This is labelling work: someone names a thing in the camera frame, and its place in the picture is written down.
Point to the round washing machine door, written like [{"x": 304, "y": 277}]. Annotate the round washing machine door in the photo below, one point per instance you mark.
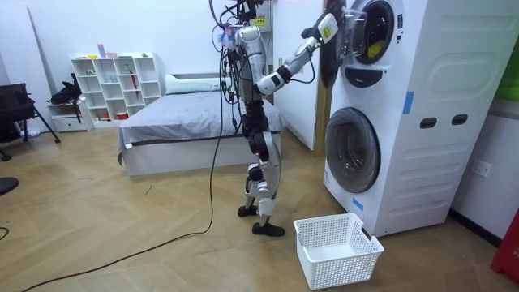
[{"x": 352, "y": 34}]

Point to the red stick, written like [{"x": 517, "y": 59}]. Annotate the red stick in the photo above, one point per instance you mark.
[{"x": 134, "y": 85}]

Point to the white pillow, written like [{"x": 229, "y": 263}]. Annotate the white pillow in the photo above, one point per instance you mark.
[{"x": 190, "y": 84}]

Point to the robot body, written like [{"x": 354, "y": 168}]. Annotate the robot body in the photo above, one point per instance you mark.
[{"x": 249, "y": 61}]

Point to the red bowl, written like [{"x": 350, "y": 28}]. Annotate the red bowl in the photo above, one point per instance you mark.
[{"x": 122, "y": 116}]

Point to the white washing machine tower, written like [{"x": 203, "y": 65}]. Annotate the white washing machine tower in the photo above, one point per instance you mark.
[{"x": 425, "y": 162}]

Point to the grey bed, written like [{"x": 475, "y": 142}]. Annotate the grey bed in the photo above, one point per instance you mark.
[{"x": 182, "y": 117}]

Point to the red box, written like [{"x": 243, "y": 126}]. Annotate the red box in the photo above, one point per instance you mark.
[{"x": 509, "y": 251}]

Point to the white wall socket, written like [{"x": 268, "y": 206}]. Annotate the white wall socket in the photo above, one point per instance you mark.
[{"x": 482, "y": 168}]

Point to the yellow cloth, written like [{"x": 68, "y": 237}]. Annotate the yellow cloth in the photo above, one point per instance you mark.
[{"x": 374, "y": 49}]

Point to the robot legs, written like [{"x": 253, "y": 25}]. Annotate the robot legs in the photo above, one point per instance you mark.
[{"x": 263, "y": 162}]

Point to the black chair base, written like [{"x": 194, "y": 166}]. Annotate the black chair base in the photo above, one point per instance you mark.
[{"x": 7, "y": 185}]

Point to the clear plastic bottle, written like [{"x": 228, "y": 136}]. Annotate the clear plastic bottle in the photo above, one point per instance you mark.
[{"x": 31, "y": 133}]

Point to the white low drawer cabinet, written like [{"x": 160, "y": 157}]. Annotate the white low drawer cabinet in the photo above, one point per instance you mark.
[{"x": 69, "y": 119}]

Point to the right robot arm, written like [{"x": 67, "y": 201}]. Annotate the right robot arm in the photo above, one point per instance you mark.
[{"x": 265, "y": 83}]

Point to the grey wall electrical box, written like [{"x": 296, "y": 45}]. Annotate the grey wall electrical box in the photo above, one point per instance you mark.
[{"x": 262, "y": 18}]

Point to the black folding chair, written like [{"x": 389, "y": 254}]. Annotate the black folding chair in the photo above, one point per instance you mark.
[{"x": 16, "y": 105}]

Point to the white cube shelf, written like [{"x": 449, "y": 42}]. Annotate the white cube shelf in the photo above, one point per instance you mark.
[{"x": 109, "y": 91}]

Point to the green wall poster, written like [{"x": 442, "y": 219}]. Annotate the green wall poster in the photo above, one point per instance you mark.
[{"x": 510, "y": 77}]

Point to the black bag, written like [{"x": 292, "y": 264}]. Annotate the black bag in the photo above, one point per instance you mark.
[{"x": 67, "y": 93}]

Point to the white plastic laundry basket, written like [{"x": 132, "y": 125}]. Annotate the white plastic laundry basket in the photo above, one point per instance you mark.
[{"x": 338, "y": 259}]

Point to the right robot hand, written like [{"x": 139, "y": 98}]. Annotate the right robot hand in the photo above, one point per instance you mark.
[{"x": 327, "y": 27}]

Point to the green soft toy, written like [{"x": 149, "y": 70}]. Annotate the green soft toy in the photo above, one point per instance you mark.
[{"x": 90, "y": 72}]

